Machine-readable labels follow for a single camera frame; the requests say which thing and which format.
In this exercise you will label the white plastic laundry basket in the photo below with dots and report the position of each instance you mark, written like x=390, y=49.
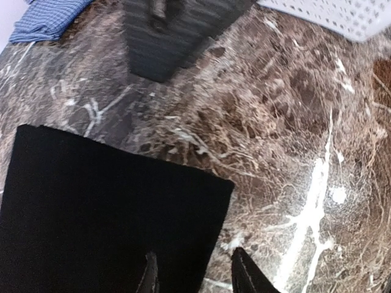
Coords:
x=356, y=20

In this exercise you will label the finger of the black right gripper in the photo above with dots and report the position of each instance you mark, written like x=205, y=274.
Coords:
x=162, y=36

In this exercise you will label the black garment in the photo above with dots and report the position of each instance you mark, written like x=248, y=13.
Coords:
x=81, y=216

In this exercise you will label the blue checkered shirt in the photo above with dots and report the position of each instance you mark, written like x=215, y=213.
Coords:
x=46, y=20

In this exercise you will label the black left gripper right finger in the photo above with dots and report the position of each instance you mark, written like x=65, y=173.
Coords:
x=246, y=275

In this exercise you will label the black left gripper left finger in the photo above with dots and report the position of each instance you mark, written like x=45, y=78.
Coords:
x=149, y=282

